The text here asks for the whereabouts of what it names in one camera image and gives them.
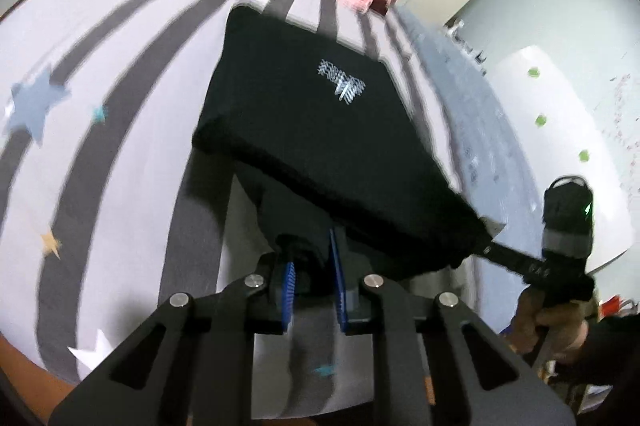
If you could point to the black printed T-shirt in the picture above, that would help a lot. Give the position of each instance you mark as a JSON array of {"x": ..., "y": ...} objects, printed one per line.
[{"x": 325, "y": 131}]

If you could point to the person's right forearm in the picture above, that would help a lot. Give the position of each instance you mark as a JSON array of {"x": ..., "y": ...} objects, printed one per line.
[{"x": 610, "y": 356}]

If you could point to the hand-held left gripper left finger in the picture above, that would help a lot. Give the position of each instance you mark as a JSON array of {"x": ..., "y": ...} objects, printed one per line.
[{"x": 289, "y": 291}]

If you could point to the person's right hand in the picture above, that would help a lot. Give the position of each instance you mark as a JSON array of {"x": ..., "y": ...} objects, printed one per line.
[{"x": 545, "y": 326}]

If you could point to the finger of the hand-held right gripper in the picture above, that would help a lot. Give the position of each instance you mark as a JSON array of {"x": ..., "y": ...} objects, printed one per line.
[{"x": 505, "y": 253}]

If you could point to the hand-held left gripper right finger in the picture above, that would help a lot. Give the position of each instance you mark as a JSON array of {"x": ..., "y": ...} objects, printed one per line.
[{"x": 340, "y": 286}]

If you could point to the bed with striped star sheet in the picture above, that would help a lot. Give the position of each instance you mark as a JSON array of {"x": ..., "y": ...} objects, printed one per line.
[{"x": 125, "y": 81}]

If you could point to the flower wall stickers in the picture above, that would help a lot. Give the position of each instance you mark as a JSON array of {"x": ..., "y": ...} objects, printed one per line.
[{"x": 622, "y": 121}]

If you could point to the white headboard with green stickers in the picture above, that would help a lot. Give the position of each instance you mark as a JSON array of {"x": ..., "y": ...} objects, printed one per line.
[{"x": 550, "y": 116}]

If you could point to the white nightstand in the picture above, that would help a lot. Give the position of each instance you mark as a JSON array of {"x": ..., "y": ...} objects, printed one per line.
[{"x": 467, "y": 46}]

